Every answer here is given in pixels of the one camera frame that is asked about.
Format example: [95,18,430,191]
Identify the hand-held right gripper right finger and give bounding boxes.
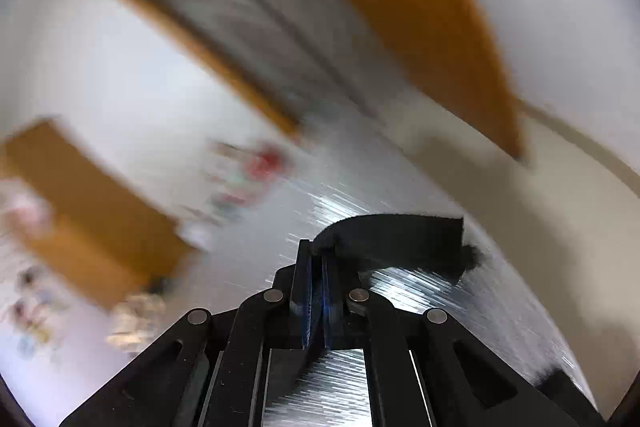
[322,249,576,427]

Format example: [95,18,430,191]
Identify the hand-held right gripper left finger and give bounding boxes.
[60,239,314,427]

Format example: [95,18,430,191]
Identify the black fleece garment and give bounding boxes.
[312,213,601,414]

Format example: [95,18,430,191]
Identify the silver foil bubble mat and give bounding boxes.
[177,107,601,427]

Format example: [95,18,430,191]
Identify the wooden wardrobe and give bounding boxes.
[0,119,198,310]

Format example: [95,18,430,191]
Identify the clear plastic doorway curtain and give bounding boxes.
[135,0,416,122]

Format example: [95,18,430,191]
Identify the pink white hanging sheet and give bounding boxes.
[0,184,53,235]

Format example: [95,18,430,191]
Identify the wooden door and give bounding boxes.
[235,0,526,162]

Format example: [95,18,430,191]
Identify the wooden door frame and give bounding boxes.
[102,0,306,138]

